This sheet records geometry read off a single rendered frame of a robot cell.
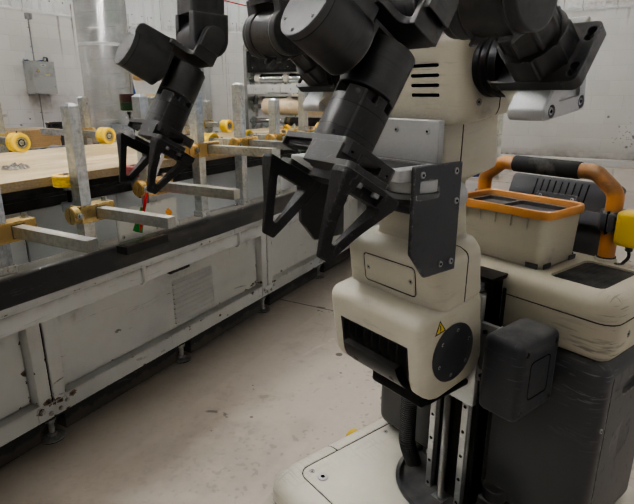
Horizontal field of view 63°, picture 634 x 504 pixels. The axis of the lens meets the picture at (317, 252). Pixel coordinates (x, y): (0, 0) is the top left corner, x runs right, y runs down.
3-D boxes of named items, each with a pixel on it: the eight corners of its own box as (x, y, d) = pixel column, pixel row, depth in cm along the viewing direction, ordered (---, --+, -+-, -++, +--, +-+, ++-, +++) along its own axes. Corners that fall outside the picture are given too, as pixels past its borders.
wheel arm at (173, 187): (240, 201, 159) (240, 187, 158) (234, 203, 157) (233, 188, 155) (139, 189, 180) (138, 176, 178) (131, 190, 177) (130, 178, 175)
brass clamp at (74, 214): (117, 216, 156) (115, 200, 155) (78, 226, 145) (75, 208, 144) (103, 214, 159) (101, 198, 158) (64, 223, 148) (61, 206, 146)
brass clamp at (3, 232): (40, 236, 135) (37, 217, 134) (-13, 249, 124) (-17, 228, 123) (25, 233, 138) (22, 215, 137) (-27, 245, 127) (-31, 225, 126)
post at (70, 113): (100, 269, 155) (78, 102, 141) (90, 273, 152) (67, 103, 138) (92, 267, 157) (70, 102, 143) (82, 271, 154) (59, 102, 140)
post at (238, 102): (248, 204, 216) (243, 82, 202) (243, 205, 213) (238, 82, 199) (241, 203, 218) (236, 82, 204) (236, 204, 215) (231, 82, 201)
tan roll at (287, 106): (428, 117, 360) (429, 98, 356) (422, 118, 349) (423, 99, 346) (258, 113, 426) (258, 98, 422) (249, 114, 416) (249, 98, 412)
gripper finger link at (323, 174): (265, 232, 46) (310, 137, 46) (230, 217, 52) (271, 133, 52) (319, 259, 50) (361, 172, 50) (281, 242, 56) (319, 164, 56)
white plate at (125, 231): (179, 225, 181) (177, 196, 178) (119, 242, 159) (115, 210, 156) (178, 224, 181) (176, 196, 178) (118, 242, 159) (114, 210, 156)
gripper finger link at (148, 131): (137, 185, 72) (163, 124, 73) (116, 179, 77) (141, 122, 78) (177, 203, 77) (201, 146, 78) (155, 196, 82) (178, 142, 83)
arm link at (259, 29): (324, 35, 91) (305, 37, 95) (285, -9, 84) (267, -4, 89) (298, 79, 90) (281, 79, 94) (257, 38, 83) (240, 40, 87)
